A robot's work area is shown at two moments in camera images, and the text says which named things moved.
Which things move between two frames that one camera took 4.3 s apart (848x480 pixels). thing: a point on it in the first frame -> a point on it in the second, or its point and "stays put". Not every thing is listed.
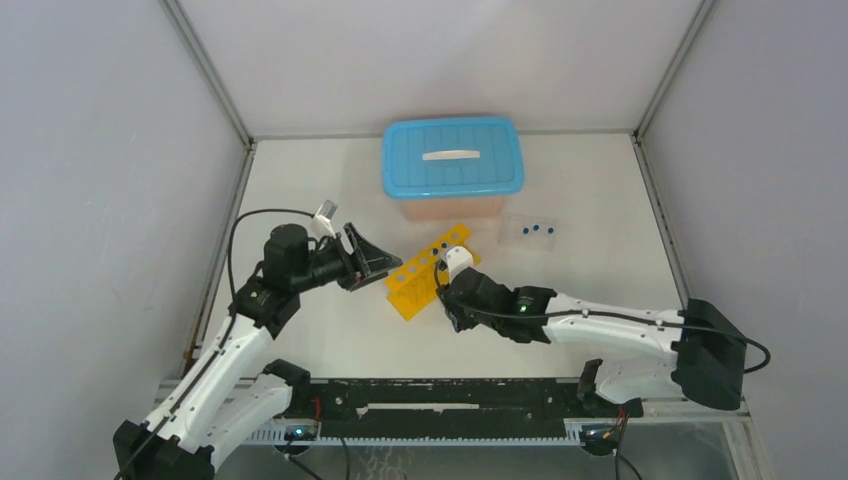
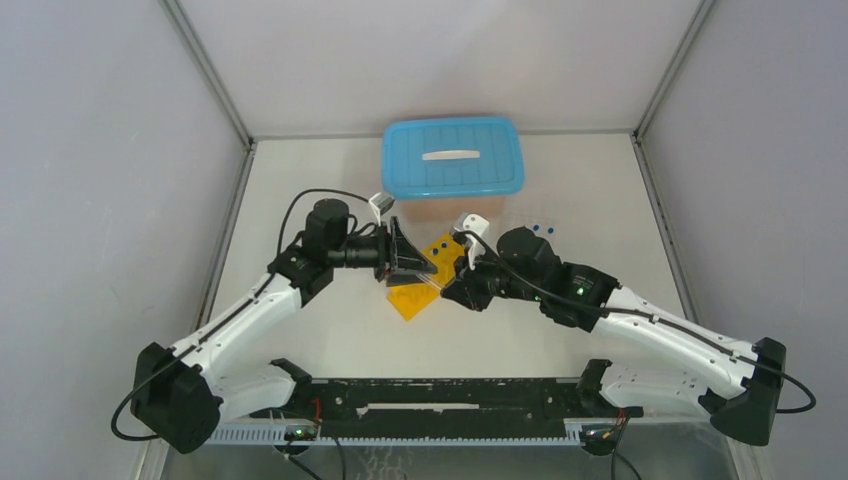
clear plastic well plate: (529, 231) stays put
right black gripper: (458, 319) -> (465, 289)
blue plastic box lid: (453, 155) stays put
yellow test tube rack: (415, 285) stays put
